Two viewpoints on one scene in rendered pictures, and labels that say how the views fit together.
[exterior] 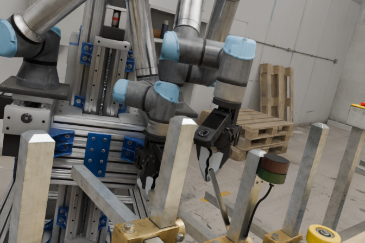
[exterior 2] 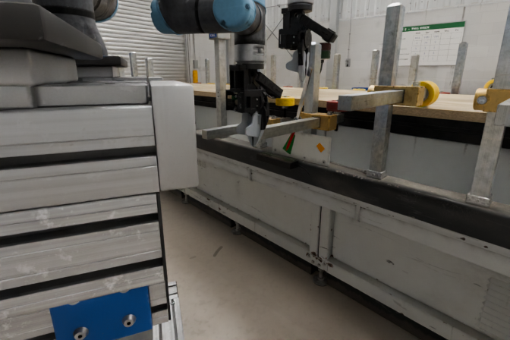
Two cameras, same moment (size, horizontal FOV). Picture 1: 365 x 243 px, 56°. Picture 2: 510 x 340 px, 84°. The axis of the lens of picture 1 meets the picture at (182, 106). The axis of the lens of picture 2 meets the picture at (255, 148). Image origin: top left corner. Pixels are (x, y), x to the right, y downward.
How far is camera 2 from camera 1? 1.32 m
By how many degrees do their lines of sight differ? 90
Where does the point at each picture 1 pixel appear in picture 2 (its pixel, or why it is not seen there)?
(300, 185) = not seen: hidden behind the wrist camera
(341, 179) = (223, 81)
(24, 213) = not seen: outside the picture
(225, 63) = not seen: outside the picture
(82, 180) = (367, 98)
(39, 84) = not seen: hidden behind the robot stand
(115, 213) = (395, 93)
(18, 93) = (73, 46)
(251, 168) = (318, 55)
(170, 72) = not seen: outside the picture
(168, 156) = (399, 33)
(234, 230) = (315, 104)
